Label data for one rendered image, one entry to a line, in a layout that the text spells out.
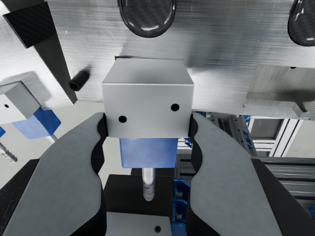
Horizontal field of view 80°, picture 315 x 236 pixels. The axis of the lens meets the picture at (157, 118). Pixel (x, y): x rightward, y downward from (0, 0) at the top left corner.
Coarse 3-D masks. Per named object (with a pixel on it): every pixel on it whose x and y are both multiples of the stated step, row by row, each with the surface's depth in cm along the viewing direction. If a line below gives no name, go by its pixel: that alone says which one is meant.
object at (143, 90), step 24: (120, 72) 11; (144, 72) 12; (168, 72) 12; (120, 96) 10; (144, 96) 10; (168, 96) 10; (192, 96) 10; (120, 120) 11; (144, 120) 11; (168, 120) 11; (120, 144) 14; (144, 144) 14; (168, 144) 14; (144, 168) 16; (144, 192) 18
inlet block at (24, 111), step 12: (12, 84) 22; (0, 96) 20; (12, 96) 21; (24, 96) 22; (0, 108) 21; (12, 108) 21; (24, 108) 22; (36, 108) 23; (0, 120) 22; (12, 120) 22; (24, 120) 24; (36, 120) 24; (48, 120) 25; (24, 132) 25; (36, 132) 25; (48, 132) 25
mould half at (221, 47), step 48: (48, 0) 13; (96, 0) 12; (192, 0) 12; (240, 0) 12; (288, 0) 11; (96, 48) 15; (144, 48) 14; (192, 48) 14; (240, 48) 13; (288, 48) 13; (96, 96) 18; (240, 96) 16
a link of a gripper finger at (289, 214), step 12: (264, 168) 8; (264, 180) 7; (276, 180) 7; (276, 192) 7; (288, 192) 7; (276, 204) 6; (288, 204) 6; (276, 216) 6; (288, 216) 6; (300, 216) 6; (288, 228) 6; (300, 228) 6; (312, 228) 6
